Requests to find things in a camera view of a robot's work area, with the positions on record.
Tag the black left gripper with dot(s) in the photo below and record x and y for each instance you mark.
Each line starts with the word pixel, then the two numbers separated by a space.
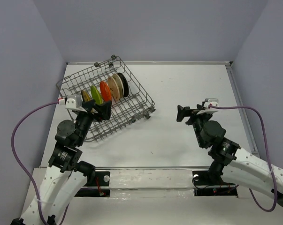
pixel 104 109

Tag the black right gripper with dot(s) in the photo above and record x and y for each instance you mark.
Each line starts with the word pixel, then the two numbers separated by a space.
pixel 186 111

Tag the lime green plate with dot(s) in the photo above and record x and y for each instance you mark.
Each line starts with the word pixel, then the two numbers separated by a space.
pixel 96 95

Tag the yellow patterned plate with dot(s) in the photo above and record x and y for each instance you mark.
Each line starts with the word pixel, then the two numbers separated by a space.
pixel 85 96

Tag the orange plate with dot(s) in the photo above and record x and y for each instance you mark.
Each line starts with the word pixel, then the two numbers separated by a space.
pixel 105 91

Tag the cream floral plate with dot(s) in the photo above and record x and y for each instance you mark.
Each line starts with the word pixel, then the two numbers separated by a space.
pixel 114 89

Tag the cream plate with black spot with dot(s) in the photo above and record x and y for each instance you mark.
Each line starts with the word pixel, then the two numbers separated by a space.
pixel 119 83

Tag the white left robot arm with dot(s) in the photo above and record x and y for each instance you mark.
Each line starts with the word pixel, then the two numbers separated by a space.
pixel 65 174

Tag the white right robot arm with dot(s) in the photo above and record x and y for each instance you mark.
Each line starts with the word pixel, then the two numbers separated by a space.
pixel 232 163

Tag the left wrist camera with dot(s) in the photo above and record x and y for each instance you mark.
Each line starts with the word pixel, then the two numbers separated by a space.
pixel 72 102

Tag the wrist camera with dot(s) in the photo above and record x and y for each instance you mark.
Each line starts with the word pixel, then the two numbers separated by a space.
pixel 207 106
pixel 72 102

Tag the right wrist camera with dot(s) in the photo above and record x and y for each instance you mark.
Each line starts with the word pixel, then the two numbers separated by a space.
pixel 207 106

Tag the grey wire dish rack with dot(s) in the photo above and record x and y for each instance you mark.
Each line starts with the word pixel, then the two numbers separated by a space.
pixel 137 105

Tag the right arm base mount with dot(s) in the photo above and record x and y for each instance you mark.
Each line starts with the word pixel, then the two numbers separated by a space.
pixel 205 186

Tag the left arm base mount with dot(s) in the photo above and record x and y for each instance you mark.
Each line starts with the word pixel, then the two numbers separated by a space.
pixel 96 187

